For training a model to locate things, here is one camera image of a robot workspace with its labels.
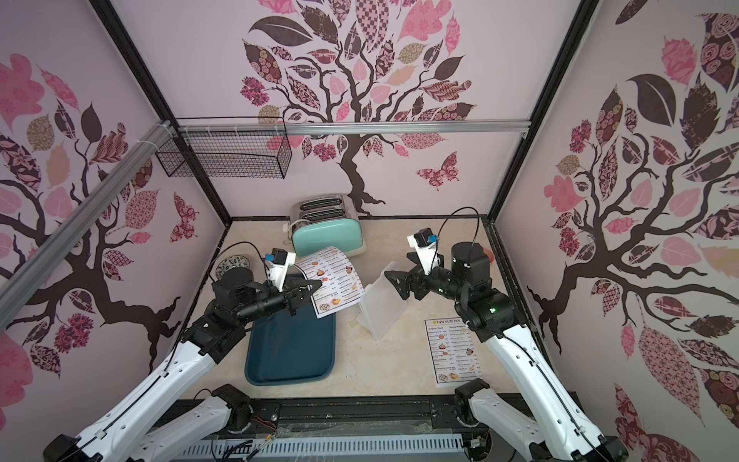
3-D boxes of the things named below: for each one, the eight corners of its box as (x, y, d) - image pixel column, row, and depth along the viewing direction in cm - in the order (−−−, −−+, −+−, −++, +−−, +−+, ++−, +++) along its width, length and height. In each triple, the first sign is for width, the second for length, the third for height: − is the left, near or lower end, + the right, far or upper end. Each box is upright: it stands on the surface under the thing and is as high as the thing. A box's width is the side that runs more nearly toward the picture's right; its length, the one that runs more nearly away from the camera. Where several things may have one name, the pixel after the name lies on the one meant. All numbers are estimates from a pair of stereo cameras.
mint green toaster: (302, 269, 105) (291, 238, 91) (295, 220, 122) (285, 188, 108) (363, 255, 109) (362, 224, 96) (349, 210, 126) (345, 177, 112)
